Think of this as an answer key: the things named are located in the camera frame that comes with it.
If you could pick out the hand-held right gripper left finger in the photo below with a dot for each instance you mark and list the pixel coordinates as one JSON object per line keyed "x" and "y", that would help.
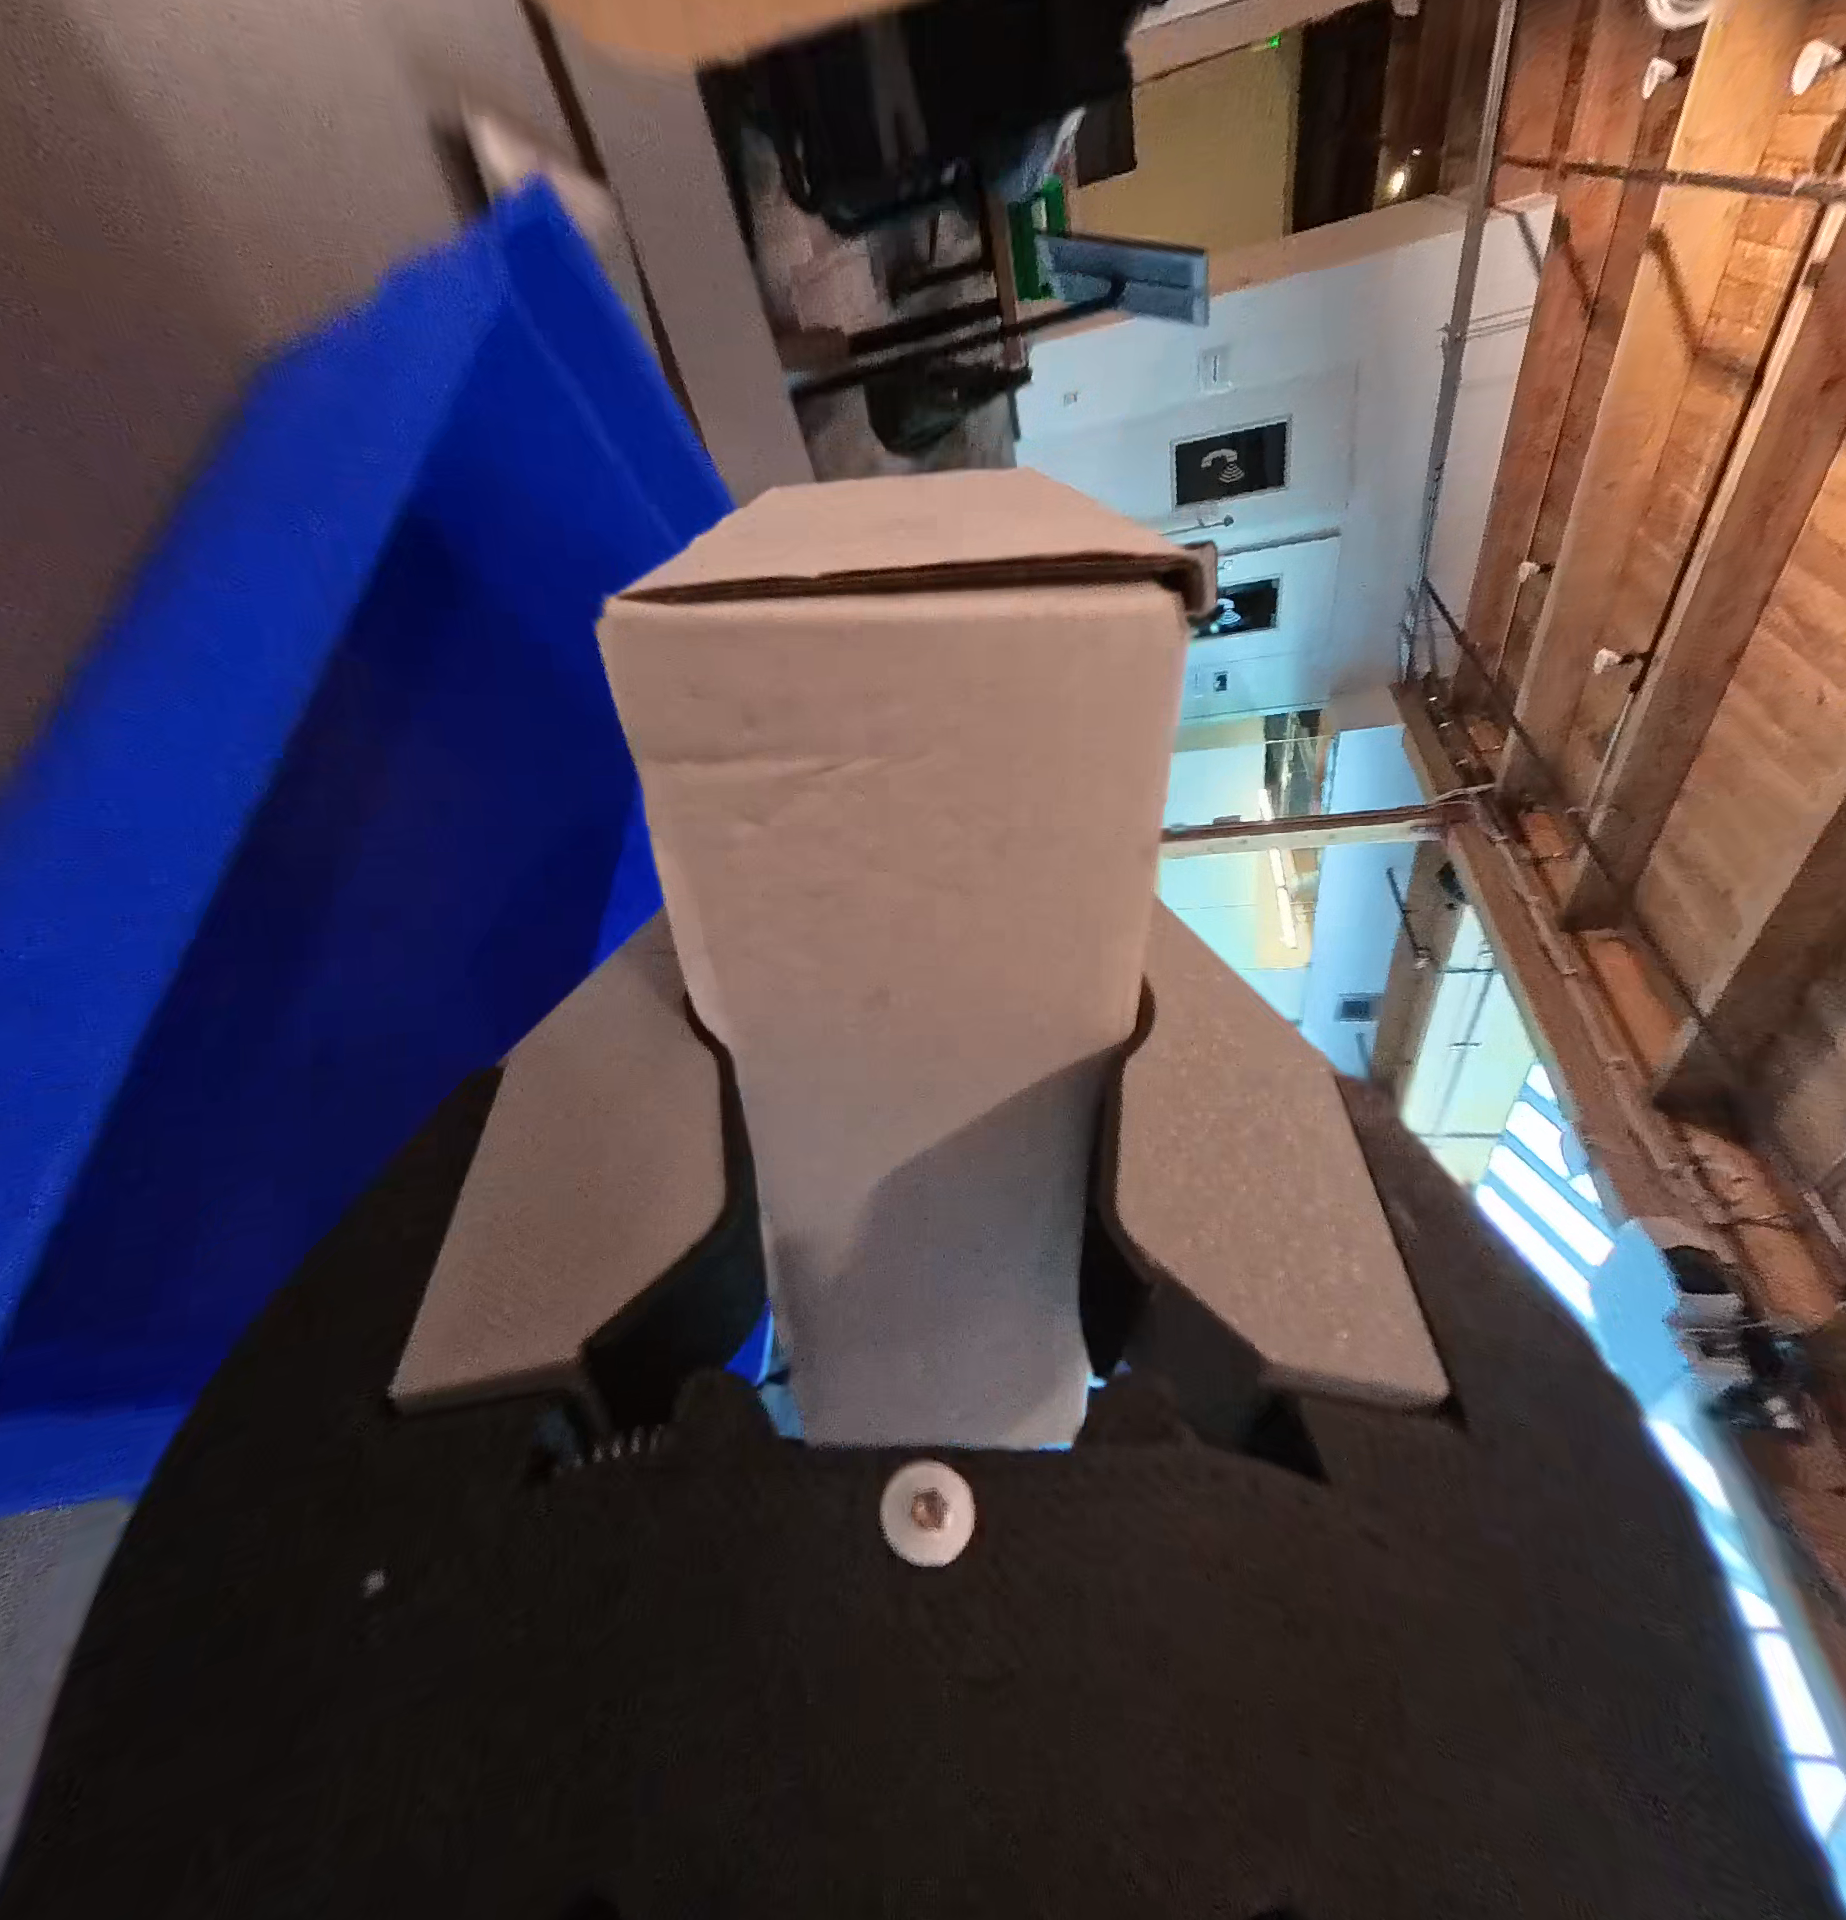
{"x": 579, "y": 1200}

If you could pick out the blue plastic bin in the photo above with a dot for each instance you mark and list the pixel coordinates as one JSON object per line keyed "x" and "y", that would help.
{"x": 268, "y": 902}

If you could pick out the black wall sign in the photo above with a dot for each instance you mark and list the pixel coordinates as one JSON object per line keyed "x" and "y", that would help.
{"x": 1251, "y": 607}
{"x": 1226, "y": 469}

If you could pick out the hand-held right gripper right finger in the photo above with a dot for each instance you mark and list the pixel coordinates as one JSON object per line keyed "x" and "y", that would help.
{"x": 1251, "y": 1184}

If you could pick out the grey metal bracket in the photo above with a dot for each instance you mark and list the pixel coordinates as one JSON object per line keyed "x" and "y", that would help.
{"x": 1124, "y": 278}

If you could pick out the white cardboard mailer box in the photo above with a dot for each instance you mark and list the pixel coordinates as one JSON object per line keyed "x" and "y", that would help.
{"x": 889, "y": 842}

